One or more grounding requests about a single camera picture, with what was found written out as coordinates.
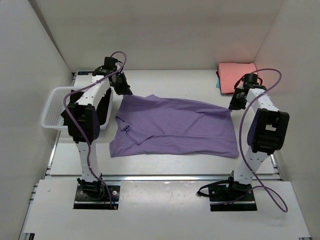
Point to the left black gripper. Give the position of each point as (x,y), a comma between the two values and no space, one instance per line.
(125,89)

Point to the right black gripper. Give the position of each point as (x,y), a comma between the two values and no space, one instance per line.
(233,104)

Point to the purple t shirt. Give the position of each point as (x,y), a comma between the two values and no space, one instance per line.
(172,126)

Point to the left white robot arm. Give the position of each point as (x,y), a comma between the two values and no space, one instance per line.
(83,121)

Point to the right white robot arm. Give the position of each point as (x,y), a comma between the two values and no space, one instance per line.
(266,133)

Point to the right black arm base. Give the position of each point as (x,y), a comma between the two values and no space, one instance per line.
(229,196)

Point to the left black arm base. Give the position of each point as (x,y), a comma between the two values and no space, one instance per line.
(97,199)

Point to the black t shirt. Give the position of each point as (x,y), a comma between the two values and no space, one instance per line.
(103,108)

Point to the pink folded t shirt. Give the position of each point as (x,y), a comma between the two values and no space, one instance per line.
(235,70)

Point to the white plastic basket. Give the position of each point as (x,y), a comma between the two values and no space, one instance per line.
(51,116)

